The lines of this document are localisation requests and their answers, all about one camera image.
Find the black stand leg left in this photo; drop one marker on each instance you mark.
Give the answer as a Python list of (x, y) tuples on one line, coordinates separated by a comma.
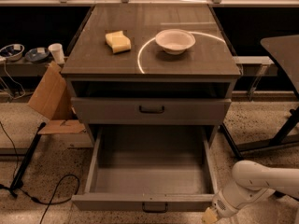
[(17, 180)]

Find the black stand leg right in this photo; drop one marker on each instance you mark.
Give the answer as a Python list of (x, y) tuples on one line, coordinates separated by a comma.
[(231, 142)]

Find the grey low shelf left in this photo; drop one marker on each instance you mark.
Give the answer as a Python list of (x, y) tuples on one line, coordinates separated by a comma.
[(23, 68)]

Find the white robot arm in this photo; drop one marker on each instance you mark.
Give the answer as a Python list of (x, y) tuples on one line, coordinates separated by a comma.
[(251, 182)]

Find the grey top drawer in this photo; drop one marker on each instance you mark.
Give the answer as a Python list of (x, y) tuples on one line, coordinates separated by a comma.
[(151, 111)]

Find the brown cardboard box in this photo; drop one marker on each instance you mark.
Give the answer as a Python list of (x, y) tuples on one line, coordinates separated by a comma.
[(51, 99)]

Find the grey drawer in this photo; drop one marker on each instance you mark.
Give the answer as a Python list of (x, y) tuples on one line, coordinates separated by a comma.
[(154, 169), (151, 111)]

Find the black stand leg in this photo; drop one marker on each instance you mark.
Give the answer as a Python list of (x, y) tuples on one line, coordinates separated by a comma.
[(231, 142), (17, 180)]

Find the blue bowl right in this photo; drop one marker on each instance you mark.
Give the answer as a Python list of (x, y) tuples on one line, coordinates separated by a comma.
[(37, 55)]

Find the yellow sponge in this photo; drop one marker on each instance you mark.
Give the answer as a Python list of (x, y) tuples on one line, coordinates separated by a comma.
[(118, 42)]

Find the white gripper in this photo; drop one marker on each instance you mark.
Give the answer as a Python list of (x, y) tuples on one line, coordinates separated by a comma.
[(222, 203)]

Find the grey drawer cabinet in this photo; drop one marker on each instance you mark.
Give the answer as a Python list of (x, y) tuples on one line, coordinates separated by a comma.
[(207, 70)]

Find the white paper cup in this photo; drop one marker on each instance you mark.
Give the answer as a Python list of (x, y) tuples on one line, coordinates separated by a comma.
[(56, 50)]

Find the white bowl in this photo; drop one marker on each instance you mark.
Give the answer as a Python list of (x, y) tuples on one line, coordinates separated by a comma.
[(175, 41)]

